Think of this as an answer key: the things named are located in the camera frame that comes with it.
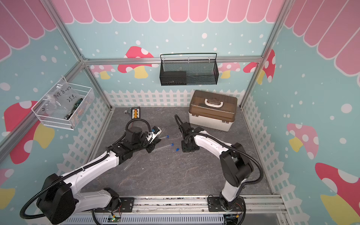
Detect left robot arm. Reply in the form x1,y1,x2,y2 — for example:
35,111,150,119
19,119,162,225

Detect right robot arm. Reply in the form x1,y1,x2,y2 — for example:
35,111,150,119
174,114,264,213

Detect black board yellow connectors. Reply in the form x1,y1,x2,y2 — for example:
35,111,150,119
131,106,141,119

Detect brown lid storage box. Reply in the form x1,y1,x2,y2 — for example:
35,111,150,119
188,90,238,132

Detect black box in basket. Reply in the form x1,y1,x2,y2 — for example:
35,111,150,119
160,71,187,86

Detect green tool in basket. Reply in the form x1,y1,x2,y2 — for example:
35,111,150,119
64,98,83,120

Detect clear plastic bag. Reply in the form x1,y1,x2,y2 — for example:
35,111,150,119
41,78,82,119

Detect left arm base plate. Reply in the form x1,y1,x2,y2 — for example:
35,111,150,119
95,197,135,213

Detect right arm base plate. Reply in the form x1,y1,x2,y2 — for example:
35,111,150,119
207,195,246,212

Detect black mesh wall basket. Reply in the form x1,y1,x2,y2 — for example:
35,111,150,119
160,52,219,86

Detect white wire wall basket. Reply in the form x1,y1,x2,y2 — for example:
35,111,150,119
32,77,95,130

